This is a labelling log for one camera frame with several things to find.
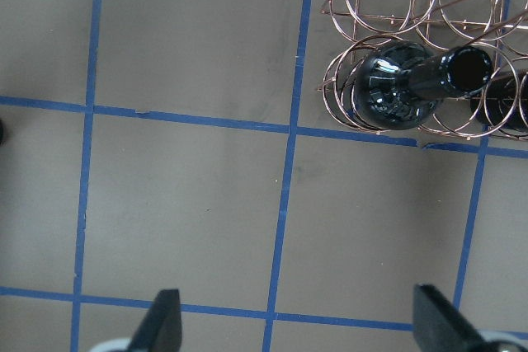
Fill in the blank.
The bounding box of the dark wine bottle near basket edge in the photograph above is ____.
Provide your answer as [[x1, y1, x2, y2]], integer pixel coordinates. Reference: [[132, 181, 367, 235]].
[[351, 40, 493, 130]]

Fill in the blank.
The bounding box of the copper wire wine basket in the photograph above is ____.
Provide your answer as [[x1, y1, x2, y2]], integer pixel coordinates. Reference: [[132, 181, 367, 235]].
[[320, 0, 527, 141]]

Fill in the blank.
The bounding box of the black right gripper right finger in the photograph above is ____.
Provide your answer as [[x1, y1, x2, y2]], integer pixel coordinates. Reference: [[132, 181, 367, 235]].
[[412, 284, 488, 352]]

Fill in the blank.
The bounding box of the dark wine bottle far basket side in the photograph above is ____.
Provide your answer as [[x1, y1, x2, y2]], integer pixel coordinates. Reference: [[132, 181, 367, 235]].
[[469, 69, 527, 133]]

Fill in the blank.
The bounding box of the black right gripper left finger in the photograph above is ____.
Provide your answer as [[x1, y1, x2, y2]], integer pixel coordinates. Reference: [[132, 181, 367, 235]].
[[125, 289, 183, 352]]

